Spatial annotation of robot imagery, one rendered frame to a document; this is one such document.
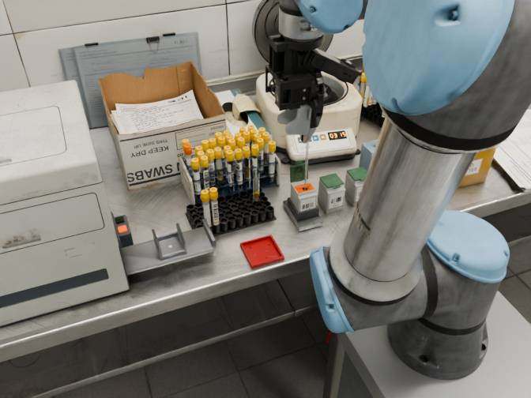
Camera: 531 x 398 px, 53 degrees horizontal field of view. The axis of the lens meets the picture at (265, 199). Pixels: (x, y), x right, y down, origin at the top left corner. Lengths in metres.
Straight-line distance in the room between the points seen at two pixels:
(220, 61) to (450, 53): 1.21
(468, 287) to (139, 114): 0.93
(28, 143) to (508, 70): 0.70
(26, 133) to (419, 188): 0.63
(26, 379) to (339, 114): 1.14
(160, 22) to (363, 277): 0.98
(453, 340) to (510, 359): 0.13
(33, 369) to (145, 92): 0.86
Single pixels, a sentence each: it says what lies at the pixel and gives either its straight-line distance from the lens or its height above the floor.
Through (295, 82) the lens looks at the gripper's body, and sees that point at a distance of 0.90.
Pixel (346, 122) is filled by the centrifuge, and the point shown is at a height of 0.95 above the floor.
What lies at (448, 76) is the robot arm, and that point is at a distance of 0.36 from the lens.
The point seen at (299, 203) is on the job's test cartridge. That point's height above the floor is 0.93.
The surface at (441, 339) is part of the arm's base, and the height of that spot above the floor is 0.99.
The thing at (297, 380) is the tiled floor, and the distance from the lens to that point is 1.91.
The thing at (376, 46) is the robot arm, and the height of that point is 1.46.
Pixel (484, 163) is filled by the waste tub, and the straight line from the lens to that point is 1.28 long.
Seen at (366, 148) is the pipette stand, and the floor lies 0.97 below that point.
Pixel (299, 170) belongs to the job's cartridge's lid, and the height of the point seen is 0.98.
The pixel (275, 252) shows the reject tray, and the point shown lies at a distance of 1.05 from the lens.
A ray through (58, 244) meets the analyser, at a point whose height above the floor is 1.03.
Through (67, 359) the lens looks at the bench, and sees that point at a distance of 1.73.
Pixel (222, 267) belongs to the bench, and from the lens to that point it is 1.03.
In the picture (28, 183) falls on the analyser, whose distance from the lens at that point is 0.84.
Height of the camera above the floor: 1.63
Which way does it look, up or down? 40 degrees down
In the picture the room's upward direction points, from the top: straight up
